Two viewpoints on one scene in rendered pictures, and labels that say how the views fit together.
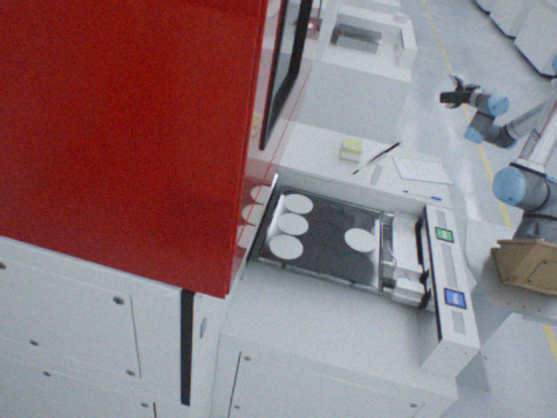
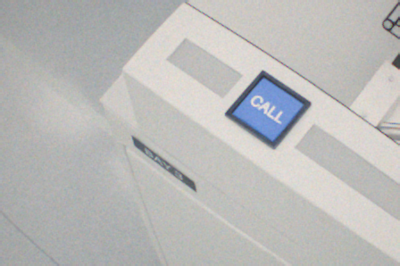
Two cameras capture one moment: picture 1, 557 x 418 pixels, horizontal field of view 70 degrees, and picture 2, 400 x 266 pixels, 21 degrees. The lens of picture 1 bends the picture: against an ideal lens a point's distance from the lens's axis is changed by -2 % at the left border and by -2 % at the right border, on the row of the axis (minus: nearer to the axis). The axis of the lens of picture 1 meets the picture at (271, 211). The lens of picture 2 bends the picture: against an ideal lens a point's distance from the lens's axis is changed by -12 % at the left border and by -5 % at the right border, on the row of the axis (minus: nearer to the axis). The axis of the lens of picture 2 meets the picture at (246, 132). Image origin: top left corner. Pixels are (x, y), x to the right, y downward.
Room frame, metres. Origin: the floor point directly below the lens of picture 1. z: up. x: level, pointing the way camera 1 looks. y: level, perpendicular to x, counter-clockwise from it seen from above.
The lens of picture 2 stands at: (1.00, -0.90, 1.90)
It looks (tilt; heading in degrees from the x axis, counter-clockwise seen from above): 65 degrees down; 128
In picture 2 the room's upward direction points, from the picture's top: 6 degrees counter-clockwise
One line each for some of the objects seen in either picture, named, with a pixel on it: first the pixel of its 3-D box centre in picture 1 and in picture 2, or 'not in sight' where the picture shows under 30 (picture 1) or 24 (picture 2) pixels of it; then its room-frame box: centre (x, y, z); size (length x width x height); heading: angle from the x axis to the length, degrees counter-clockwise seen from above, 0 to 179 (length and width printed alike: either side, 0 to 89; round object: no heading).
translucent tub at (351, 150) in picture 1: (351, 150); not in sight; (1.33, -0.25, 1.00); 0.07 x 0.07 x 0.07; 88
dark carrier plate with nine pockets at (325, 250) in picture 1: (325, 233); not in sight; (0.96, -0.18, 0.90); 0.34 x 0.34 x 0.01; 85
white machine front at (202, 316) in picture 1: (245, 224); not in sight; (0.79, 0.06, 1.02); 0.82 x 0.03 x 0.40; 175
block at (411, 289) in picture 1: (409, 288); (377, 102); (0.80, -0.43, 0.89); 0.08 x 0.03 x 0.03; 85
